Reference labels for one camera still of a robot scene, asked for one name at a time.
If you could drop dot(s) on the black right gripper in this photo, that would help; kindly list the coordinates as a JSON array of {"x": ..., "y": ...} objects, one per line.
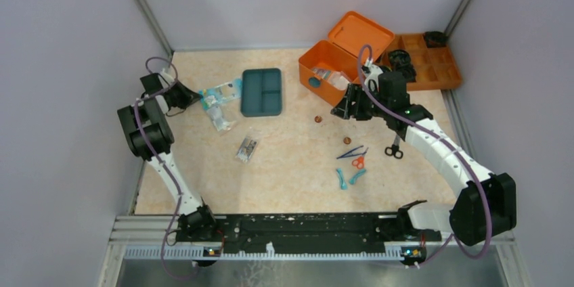
[{"x": 351, "y": 105}]

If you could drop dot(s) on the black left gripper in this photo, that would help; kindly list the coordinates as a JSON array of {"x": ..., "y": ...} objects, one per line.
[{"x": 183, "y": 96}]

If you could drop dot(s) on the white sachet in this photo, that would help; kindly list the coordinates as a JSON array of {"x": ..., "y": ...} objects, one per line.
[{"x": 338, "y": 80}]

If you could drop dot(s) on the blue white packet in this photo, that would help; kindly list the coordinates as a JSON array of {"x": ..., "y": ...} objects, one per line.
[{"x": 221, "y": 94}]

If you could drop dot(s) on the teal clear packet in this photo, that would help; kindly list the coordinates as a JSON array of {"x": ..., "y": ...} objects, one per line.
[{"x": 322, "y": 73}]

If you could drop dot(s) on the clear bag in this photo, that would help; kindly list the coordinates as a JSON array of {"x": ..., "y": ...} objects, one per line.
[{"x": 222, "y": 120}]

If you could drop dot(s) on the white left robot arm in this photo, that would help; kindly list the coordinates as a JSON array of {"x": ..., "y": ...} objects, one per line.
[{"x": 150, "y": 138}]

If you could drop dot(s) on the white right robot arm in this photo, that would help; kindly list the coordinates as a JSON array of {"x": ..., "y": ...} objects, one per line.
[{"x": 485, "y": 203}]

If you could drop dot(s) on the orange medicine box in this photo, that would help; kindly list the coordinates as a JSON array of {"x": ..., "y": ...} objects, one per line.
[{"x": 353, "y": 38}]

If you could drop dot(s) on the blue tweezers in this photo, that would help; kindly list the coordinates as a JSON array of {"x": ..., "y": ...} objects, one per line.
[{"x": 353, "y": 153}]

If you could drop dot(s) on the orange small scissors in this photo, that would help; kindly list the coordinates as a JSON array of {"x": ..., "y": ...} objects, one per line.
[{"x": 358, "y": 162}]

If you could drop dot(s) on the teal clip right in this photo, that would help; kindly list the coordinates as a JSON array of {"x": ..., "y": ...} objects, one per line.
[{"x": 356, "y": 176}]

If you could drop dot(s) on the teal clip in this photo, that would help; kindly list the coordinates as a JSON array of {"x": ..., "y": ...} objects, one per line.
[
  {"x": 356, "y": 176},
  {"x": 341, "y": 179}
]

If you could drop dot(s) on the black tape roll right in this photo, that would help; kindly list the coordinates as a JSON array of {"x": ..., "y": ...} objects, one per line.
[{"x": 409, "y": 73}]

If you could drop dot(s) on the black tape roll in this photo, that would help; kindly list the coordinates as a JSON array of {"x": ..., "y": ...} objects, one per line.
[
  {"x": 399, "y": 58},
  {"x": 409, "y": 73}
]

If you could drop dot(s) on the black tape roll upper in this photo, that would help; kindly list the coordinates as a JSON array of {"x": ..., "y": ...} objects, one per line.
[{"x": 399, "y": 58}]

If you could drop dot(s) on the teal divided tray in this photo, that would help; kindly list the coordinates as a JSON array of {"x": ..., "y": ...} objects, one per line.
[{"x": 261, "y": 92}]

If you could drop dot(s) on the small pill blister bag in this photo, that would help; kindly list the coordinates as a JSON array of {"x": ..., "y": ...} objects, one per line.
[{"x": 246, "y": 149}]

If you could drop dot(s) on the teal clip left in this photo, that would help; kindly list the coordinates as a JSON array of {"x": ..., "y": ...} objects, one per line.
[{"x": 341, "y": 179}]

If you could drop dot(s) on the orange compartment tray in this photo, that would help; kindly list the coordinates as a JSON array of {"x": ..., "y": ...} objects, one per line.
[{"x": 435, "y": 67}]

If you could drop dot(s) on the black handled scissors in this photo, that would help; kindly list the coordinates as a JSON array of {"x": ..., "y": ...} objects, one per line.
[{"x": 394, "y": 149}]

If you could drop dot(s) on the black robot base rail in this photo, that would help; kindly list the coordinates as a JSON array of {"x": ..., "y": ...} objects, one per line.
[{"x": 305, "y": 236}]

